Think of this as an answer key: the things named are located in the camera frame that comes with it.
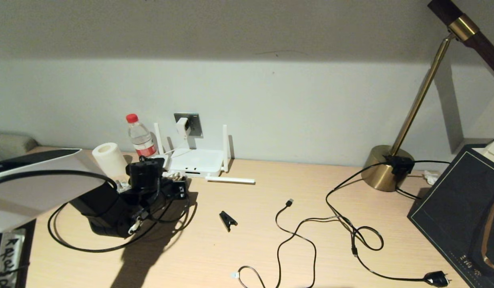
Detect white adapter cable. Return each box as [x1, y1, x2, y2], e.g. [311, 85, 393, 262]
[163, 134, 189, 156]

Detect white power adapter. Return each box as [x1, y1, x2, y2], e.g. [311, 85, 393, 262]
[176, 117, 191, 138]

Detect black ethernet cable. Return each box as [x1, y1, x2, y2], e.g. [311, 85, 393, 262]
[48, 192, 191, 253]

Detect white router with antennas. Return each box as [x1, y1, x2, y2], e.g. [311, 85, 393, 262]
[153, 123, 256, 184]

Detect clear red-label water bottle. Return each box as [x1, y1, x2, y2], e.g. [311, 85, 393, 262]
[126, 114, 157, 158]

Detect small black clip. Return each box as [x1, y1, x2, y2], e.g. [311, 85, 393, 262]
[219, 211, 238, 232]

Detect white toilet paper roll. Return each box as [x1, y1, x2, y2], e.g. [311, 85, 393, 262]
[92, 142, 129, 177]

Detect grey cushion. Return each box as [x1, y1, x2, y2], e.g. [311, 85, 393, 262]
[0, 132, 38, 160]

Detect brass desk lamp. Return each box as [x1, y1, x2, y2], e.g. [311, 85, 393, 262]
[361, 0, 494, 192]

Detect black box with bag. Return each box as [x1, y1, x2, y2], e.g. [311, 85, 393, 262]
[407, 138, 494, 288]

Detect white box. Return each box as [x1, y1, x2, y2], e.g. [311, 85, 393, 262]
[473, 141, 494, 168]

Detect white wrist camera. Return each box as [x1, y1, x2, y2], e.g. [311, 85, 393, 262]
[126, 158, 165, 190]

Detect grey wall socket plate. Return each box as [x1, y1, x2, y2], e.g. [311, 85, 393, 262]
[174, 113, 203, 137]

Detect black robot harness cable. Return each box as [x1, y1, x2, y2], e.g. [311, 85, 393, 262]
[0, 170, 198, 224]

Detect black USB charging cable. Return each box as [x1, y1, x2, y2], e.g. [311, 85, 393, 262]
[231, 199, 359, 288]

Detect black lamp power cord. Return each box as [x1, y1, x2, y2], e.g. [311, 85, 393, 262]
[326, 159, 452, 288]

